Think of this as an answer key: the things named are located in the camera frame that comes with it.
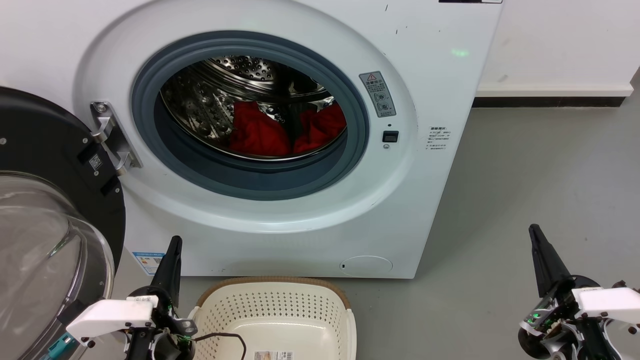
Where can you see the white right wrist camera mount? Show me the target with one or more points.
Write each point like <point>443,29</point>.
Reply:
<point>610,302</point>

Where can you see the black door latch socket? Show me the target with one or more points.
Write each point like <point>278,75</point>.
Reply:
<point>390,136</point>

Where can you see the black-rimmed glass washer door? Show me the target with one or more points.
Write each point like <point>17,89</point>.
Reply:
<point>45,150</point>

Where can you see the barcode label sticker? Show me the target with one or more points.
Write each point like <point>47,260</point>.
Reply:
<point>273,355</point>

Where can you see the round drain filter cover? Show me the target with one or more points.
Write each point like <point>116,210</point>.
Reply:
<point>366,265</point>

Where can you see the blue energy label sticker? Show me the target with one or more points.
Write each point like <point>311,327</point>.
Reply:
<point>148,262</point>

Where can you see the red garment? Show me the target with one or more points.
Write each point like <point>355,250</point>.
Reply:
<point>256,135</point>

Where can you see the small black text sticker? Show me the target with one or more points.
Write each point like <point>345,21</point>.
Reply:
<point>438,138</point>

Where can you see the steel washing machine drum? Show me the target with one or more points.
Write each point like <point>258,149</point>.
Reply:
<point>210,100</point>

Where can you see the white front-load washing machine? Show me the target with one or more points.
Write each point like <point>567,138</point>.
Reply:
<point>440,80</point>

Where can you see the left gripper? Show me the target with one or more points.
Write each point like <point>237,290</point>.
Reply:
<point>167,340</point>

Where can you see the black wall baseboard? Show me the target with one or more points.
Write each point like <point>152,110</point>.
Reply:
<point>550,102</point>

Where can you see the silver door hinge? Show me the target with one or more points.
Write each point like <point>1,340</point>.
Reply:
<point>112,137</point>

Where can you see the cream perforated laundry basket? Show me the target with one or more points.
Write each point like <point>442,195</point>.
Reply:
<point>280,320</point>

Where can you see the grey warning sticker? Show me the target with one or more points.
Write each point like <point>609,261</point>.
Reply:
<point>377,94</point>

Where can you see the black glossy control display panel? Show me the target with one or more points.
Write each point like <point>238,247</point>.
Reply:
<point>470,1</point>

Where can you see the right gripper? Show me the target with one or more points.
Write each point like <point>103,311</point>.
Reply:
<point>560,330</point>

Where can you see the grey rubber door gasket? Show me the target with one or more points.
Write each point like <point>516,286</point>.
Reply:
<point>260,180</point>

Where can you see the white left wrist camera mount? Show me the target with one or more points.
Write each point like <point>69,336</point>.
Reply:
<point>110,315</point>

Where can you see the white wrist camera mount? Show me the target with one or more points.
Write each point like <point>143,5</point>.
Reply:
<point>110,315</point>
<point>610,302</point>

